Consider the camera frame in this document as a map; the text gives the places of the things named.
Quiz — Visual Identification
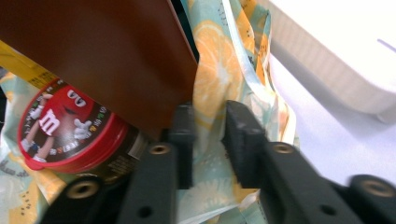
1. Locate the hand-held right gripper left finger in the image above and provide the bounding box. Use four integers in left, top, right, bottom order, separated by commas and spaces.
116, 104, 197, 224

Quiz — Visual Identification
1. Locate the white plastic tray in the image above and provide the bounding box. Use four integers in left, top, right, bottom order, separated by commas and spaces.
266, 0, 396, 125

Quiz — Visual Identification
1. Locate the candy can with red lid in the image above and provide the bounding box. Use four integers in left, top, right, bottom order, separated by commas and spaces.
17, 77, 148, 185

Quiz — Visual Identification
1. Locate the lemon print fabric bag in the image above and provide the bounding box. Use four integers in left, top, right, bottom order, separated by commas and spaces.
0, 0, 301, 224

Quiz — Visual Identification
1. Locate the yellow drink carton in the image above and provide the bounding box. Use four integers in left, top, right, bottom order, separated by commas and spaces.
0, 40, 59, 91

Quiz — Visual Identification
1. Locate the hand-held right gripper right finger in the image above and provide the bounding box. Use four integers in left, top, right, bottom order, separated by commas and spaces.
222, 100, 365, 224

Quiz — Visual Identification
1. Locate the brown box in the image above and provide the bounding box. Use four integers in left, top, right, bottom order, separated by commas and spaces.
0, 0, 199, 142

